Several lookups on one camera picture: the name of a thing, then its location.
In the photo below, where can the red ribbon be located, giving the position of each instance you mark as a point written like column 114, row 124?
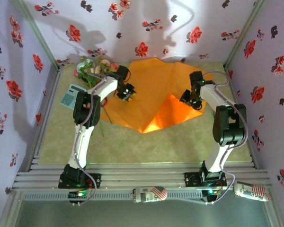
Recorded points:
column 105, row 102

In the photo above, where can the orange wrapping paper sheet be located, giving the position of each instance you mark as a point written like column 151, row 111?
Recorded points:
column 156, row 85

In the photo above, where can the artificial flower bunch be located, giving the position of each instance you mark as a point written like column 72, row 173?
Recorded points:
column 88, row 73

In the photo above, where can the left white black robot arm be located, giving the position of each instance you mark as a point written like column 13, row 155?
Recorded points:
column 81, row 146

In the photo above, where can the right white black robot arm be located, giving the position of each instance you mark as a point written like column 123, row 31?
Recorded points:
column 217, row 156

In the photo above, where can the light blue calculator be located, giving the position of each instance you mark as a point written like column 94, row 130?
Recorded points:
column 69, row 97

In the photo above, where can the flag print cloth pouch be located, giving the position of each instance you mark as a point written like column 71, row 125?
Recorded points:
column 251, row 191
column 149, row 194

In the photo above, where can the aluminium frame post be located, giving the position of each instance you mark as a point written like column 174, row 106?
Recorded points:
column 39, row 35
column 242, row 35

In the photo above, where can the aluminium frame rail bank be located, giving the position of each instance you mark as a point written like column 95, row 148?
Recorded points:
column 142, row 176

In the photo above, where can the aluminium table side rail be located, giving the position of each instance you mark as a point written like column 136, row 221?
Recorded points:
column 38, row 151
column 252, row 153

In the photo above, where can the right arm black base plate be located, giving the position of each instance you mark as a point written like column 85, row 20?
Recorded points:
column 189, row 179

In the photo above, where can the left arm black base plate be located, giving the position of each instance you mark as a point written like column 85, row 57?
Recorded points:
column 97, row 180

